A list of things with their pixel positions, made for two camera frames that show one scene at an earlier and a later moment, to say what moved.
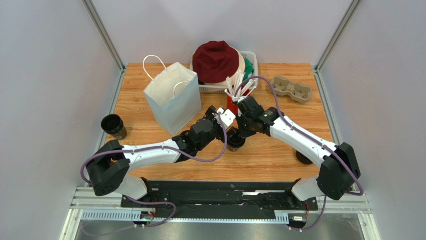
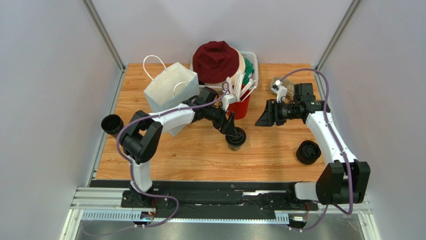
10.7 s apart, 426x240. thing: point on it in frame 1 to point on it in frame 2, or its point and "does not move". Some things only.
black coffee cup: x=114 y=125 does not move
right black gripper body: x=242 y=120 to x=272 y=112
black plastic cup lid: x=234 y=139 does not move
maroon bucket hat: x=215 y=61 does not move
